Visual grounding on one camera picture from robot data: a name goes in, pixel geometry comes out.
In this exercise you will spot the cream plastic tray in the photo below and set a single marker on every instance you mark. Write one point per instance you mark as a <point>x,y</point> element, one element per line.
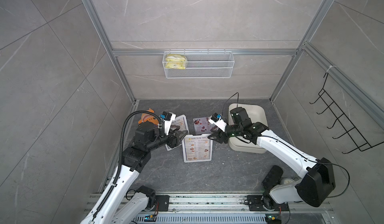
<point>256,114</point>

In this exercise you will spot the menu holder with menu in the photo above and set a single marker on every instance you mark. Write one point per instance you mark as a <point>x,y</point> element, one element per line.
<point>180,121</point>

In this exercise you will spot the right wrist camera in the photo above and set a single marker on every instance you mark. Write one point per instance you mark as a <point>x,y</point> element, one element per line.
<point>217,120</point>

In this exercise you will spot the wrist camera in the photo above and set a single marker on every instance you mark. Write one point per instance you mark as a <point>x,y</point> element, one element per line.
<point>168,118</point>
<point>217,120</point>

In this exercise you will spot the white wire mesh basket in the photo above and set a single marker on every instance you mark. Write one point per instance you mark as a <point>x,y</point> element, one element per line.
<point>202,64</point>

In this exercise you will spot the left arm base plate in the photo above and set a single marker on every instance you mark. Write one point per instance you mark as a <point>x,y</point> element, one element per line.
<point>158,203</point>

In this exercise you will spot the small analog clock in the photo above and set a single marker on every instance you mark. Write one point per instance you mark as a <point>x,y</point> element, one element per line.
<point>286,181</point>

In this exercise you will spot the yellow snack packet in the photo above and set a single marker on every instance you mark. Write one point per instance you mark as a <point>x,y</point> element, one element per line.
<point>175,61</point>

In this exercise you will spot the black wire hook rack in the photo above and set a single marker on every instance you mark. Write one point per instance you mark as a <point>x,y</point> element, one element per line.
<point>349,129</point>

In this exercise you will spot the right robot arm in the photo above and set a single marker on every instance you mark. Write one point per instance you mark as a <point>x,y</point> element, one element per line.
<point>316,176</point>

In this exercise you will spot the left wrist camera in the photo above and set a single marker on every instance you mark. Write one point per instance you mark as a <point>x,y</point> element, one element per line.
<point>168,118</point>

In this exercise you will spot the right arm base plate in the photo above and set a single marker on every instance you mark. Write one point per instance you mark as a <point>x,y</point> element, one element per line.
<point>256,203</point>

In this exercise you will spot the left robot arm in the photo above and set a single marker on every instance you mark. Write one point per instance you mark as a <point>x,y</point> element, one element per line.
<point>107,210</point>

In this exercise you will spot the black remote-like pad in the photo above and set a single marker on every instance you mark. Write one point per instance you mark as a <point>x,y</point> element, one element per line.
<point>273,177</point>

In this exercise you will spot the white menu holder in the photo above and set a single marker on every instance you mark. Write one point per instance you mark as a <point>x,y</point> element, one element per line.
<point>197,147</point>

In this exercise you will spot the special menu sheet pink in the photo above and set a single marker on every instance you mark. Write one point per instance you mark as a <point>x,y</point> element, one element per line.
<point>202,125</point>

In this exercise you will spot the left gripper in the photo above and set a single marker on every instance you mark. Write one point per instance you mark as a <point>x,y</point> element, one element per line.
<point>172,141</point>

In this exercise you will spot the orange plush toy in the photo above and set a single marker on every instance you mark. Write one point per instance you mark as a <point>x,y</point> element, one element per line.
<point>148,118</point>

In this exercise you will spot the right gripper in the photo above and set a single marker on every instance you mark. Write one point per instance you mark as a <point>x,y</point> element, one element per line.
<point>219,135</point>

